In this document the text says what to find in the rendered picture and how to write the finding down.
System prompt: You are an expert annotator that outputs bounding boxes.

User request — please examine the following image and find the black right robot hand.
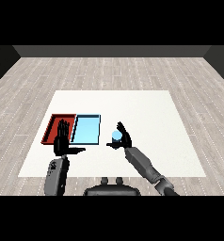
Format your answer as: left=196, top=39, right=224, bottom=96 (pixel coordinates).
left=105, top=121, right=133, bottom=150

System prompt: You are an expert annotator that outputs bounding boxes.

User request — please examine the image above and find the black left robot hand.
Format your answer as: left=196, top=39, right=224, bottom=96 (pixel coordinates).
left=53, top=119, right=87, bottom=157

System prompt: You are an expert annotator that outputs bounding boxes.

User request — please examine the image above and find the small blue can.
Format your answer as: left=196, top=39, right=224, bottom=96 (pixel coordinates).
left=111, top=130, right=123, bottom=150

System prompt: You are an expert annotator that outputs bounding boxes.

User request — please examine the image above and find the red shallow open box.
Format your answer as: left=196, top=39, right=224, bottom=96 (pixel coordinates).
left=40, top=113, right=77, bottom=146

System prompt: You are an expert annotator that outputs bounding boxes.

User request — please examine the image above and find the light blue shallow open box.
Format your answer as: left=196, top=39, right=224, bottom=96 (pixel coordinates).
left=69, top=113, right=102, bottom=146

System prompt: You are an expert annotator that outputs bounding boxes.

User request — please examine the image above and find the dark grey robot body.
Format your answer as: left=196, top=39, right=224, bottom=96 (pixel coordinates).
left=83, top=177, right=141, bottom=197

